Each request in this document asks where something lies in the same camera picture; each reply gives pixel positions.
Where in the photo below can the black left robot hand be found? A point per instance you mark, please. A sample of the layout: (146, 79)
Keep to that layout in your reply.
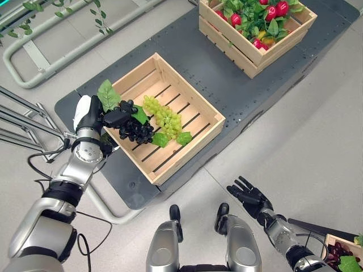
(93, 113)

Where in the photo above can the pale green tube table leg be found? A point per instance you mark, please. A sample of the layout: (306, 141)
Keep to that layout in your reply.
(105, 211)

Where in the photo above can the silver left robot leg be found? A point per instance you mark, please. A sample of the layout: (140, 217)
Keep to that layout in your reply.
(163, 243)

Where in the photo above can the dark red grape bunch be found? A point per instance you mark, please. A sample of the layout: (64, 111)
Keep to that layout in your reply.
(337, 252)

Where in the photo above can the yellow fruit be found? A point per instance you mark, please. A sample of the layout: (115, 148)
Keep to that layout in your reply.
(265, 38)

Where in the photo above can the black grape bunch with leaves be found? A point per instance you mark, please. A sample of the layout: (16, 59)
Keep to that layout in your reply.
(136, 133)

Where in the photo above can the aluminium bar rack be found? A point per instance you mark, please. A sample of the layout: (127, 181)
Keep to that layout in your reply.
(25, 119)

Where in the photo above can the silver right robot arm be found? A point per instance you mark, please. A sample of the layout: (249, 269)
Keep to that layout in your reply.
(282, 236)

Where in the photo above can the green leaf vine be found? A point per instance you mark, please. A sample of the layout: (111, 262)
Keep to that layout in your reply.
(25, 28)

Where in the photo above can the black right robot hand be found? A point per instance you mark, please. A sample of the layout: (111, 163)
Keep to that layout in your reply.
(251, 197)

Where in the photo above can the small wooden crate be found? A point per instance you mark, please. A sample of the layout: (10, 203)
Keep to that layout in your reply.
(340, 241)

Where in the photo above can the green grape bunch with leaves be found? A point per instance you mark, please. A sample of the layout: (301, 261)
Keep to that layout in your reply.
(167, 119)

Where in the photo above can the pale green tube frame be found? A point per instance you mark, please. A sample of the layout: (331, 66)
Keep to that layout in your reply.
(42, 76)

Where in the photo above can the shallow slatted wooden crate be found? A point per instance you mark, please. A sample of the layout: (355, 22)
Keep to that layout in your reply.
(181, 85)

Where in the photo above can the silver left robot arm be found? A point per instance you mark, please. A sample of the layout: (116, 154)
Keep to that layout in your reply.
(79, 167)

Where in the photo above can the tall wooden crate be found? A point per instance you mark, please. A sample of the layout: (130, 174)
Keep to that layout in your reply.
(241, 54)

